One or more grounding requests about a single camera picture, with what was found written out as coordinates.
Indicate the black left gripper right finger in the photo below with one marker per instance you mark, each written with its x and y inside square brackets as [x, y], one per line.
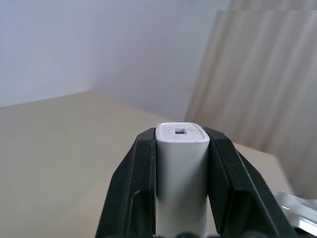
[237, 183]

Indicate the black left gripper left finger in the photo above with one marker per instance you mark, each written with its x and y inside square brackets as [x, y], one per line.
[128, 188]

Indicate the white USB charger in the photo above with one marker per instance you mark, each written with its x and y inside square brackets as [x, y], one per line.
[182, 173]

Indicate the beige curtain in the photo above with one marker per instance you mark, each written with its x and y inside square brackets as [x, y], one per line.
[257, 81]

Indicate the silver metal table frame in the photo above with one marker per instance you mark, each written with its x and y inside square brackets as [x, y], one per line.
[299, 210]

